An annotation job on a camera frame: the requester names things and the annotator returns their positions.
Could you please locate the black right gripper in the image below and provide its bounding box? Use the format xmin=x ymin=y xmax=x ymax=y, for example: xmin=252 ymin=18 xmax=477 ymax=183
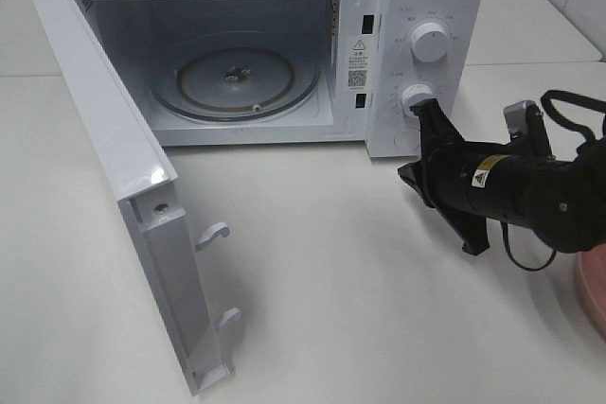
xmin=398 ymin=98 xmax=490 ymax=255

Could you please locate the round door release button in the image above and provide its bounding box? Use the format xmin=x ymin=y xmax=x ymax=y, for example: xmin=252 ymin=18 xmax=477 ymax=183
xmin=394 ymin=130 xmax=420 ymax=155

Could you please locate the pink round plate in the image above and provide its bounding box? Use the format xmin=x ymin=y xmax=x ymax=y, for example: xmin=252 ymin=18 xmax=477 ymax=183
xmin=574 ymin=243 xmax=605 ymax=340

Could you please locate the white microwave door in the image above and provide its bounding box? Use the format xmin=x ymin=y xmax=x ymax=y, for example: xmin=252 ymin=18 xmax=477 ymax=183
xmin=32 ymin=0 xmax=241 ymax=395

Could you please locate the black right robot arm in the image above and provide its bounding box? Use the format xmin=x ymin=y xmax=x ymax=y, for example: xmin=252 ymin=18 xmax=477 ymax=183
xmin=398 ymin=90 xmax=605 ymax=255

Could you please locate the lower white timer knob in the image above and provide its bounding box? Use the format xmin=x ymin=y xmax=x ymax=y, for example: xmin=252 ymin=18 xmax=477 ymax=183
xmin=401 ymin=83 xmax=435 ymax=118

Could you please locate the upper white power knob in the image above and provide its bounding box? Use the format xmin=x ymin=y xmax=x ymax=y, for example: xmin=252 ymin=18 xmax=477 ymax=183
xmin=410 ymin=21 xmax=450 ymax=63

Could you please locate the white microwave oven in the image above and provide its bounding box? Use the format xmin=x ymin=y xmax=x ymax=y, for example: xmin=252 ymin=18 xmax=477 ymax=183
xmin=82 ymin=0 xmax=480 ymax=158

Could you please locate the glass microwave turntable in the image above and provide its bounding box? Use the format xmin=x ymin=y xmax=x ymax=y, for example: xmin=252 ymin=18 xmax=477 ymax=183
xmin=151 ymin=31 xmax=320 ymax=123

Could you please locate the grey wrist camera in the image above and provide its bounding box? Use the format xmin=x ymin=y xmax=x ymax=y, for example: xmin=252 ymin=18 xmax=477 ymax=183
xmin=503 ymin=100 xmax=552 ymax=158

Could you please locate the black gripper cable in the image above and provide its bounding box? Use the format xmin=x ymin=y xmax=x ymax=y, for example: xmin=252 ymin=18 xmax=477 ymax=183
xmin=500 ymin=89 xmax=606 ymax=272

